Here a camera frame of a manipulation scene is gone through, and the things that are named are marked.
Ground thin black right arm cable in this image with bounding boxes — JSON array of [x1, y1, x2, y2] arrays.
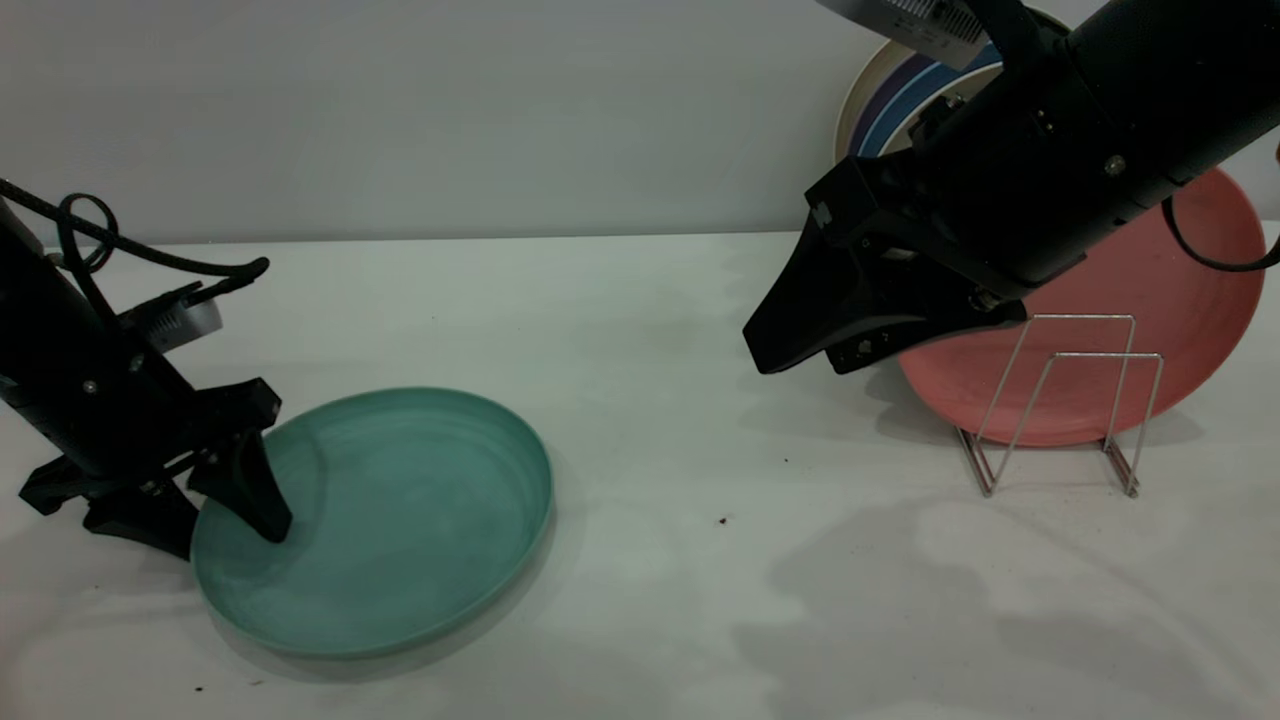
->
[[1160, 140, 1280, 273]]

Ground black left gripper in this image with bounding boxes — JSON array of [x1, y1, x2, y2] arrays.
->
[[18, 345, 293, 559]]

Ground green plate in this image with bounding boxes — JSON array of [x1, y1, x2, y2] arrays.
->
[[190, 387, 554, 661]]

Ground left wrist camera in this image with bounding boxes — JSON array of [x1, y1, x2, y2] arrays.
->
[[120, 283, 223, 351]]

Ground pink plate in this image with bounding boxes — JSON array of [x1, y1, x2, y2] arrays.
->
[[897, 168, 1267, 448]]

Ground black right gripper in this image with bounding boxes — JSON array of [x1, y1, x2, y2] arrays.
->
[[743, 40, 1191, 376]]

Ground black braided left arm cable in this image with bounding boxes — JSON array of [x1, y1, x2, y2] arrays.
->
[[0, 178, 271, 301]]

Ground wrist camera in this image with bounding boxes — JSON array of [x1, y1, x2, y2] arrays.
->
[[815, 0, 1001, 71], [120, 283, 223, 351]]

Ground blue plate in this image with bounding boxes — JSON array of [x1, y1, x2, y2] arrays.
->
[[858, 42, 1004, 159]]

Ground metal wire plate rack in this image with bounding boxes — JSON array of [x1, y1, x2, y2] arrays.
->
[[955, 313, 1166, 498]]

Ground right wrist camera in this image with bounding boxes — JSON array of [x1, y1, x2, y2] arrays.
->
[[815, 0, 1001, 71]]

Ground dark purple plate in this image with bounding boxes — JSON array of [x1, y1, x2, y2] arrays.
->
[[848, 52, 941, 159]]

